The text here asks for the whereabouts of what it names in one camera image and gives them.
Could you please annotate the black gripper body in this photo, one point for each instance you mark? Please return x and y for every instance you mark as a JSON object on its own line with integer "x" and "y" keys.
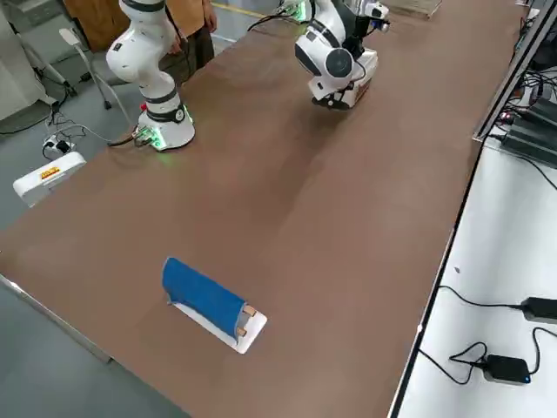
{"x": 361, "y": 28}
{"x": 333, "y": 102}

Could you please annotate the white plastic preservation box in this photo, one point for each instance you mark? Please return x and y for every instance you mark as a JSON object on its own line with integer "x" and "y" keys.
{"x": 371, "y": 74}

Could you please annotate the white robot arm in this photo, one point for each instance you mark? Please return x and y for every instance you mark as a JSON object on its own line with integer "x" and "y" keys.
{"x": 139, "y": 56}
{"x": 376, "y": 9}

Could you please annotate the black power supply box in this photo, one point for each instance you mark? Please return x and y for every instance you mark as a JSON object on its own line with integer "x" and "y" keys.
{"x": 541, "y": 113}
{"x": 531, "y": 146}

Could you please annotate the white box yellow label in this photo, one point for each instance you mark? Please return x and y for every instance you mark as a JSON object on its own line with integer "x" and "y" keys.
{"x": 69, "y": 163}

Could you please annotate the red circuit board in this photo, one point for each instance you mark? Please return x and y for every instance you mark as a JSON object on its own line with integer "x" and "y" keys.
{"x": 507, "y": 117}

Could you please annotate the person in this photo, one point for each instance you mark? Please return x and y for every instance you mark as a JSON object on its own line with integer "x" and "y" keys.
{"x": 187, "y": 17}

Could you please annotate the wooden towel stand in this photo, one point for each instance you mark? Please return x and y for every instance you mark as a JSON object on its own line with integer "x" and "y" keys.
{"x": 250, "y": 310}

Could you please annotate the blue towel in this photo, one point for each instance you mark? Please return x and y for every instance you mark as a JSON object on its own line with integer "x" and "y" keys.
{"x": 196, "y": 291}

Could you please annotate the brown wooden cabinet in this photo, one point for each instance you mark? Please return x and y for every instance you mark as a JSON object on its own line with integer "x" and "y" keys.
{"x": 100, "y": 22}

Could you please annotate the white rectangular tray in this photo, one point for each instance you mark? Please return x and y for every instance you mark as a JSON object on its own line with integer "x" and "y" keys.
{"x": 252, "y": 335}

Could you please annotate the white metal stand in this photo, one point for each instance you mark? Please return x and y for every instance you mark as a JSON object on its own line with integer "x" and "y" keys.
{"x": 71, "y": 37}

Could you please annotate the white floor power strip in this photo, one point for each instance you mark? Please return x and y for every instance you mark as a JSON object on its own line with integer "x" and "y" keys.
{"x": 54, "y": 146}

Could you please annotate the white equipment cabinet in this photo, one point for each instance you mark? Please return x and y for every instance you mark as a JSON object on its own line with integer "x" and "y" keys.
{"x": 17, "y": 65}

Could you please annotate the black power adapter blue light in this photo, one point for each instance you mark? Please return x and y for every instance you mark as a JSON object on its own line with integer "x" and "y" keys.
{"x": 507, "y": 369}

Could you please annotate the aluminium frame post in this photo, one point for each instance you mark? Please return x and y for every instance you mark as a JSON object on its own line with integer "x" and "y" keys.
{"x": 505, "y": 87}

